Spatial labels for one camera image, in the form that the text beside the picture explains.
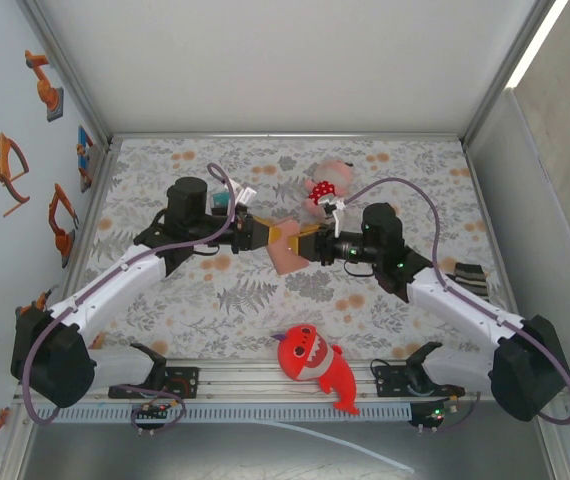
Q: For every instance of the clear acrylic card stand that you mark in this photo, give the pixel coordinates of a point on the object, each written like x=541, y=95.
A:
x=222, y=200

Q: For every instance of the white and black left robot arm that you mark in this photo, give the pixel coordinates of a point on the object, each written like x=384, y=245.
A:
x=115, y=280

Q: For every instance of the circuit board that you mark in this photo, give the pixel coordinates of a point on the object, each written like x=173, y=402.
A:
x=152, y=411
x=425, y=417

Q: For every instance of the aluminium frame post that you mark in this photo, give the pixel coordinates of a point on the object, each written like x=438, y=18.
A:
x=65, y=65
x=510, y=65

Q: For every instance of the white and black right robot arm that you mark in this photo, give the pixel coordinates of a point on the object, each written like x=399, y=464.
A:
x=465, y=305

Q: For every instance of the teal plastic card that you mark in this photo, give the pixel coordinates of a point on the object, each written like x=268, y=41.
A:
x=222, y=200

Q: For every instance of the right circuit board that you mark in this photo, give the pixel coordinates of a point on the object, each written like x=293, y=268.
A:
x=425, y=417

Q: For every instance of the white light strip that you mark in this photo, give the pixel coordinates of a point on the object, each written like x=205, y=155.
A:
x=535, y=47

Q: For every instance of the left circuit board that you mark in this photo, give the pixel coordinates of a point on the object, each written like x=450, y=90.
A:
x=152, y=411

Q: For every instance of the blue orange conveyor wall sticker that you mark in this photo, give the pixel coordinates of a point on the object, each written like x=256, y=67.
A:
x=84, y=150

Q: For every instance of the aluminium frame bar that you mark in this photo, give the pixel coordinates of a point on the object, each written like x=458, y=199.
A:
x=285, y=136

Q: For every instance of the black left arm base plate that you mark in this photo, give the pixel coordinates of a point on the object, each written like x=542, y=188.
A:
x=185, y=382

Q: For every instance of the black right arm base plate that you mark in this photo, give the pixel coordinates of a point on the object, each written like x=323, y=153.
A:
x=387, y=385

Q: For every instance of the red shark plush toy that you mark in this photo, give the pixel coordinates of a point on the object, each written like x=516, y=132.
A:
x=310, y=355

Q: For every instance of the pink doll with polka-dot dress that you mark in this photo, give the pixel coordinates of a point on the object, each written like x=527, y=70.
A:
x=330, y=175

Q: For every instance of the black and white striped sock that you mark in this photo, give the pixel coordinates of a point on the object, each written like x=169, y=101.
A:
x=470, y=280

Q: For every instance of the thin white tube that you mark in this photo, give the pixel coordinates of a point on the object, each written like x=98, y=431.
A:
x=345, y=442

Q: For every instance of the aluminium mounting rail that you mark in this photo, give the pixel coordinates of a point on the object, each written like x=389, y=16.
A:
x=255, y=380

